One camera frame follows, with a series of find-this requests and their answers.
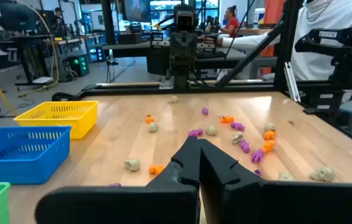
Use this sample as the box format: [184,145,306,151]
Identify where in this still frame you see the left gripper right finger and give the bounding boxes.
[199,138,352,224]

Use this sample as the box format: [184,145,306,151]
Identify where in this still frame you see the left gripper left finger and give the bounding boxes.
[34,136,201,224]

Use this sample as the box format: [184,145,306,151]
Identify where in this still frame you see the person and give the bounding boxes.
[217,0,352,82]
[52,6,68,37]
[220,4,240,39]

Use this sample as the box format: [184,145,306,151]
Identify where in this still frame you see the gray work table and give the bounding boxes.
[102,40,248,71]

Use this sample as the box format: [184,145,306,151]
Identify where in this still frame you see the computer with green lights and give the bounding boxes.
[66,54,90,78]

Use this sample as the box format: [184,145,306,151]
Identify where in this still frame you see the yellow plastic basket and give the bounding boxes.
[13,100,99,140]

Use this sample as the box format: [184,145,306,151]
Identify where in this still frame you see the blue plastic basket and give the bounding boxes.
[0,126,72,185]

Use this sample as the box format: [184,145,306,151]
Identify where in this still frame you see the black monitor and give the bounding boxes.
[0,0,41,32]

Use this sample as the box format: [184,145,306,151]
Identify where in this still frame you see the silver mounting bracket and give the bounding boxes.
[283,61,302,103]

